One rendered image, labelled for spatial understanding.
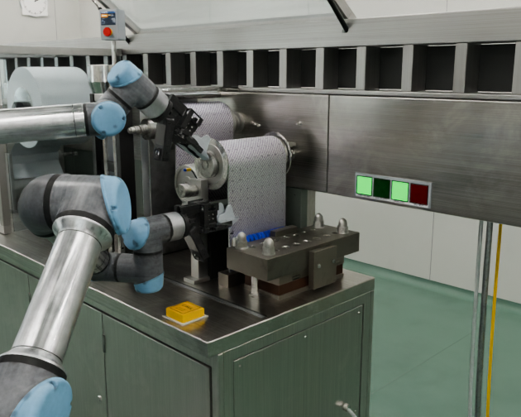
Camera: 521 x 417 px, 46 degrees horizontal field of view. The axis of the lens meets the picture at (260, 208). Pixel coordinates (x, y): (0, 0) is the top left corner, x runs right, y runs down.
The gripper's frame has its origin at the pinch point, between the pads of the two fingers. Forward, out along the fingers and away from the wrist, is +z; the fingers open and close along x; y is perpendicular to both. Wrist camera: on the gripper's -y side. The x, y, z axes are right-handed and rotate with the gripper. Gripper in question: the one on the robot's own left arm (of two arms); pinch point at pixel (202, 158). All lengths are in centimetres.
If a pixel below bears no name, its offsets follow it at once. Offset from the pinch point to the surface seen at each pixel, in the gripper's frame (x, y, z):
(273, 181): -5.4, 8.1, 23.3
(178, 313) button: -16.6, -40.9, 5.2
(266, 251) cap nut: -22.2, -15.5, 17.1
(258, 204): -5.4, -0.7, 22.4
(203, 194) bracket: 1.9, -7.1, 8.4
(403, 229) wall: 102, 106, 264
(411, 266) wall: 94, 85, 281
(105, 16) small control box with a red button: 56, 35, -22
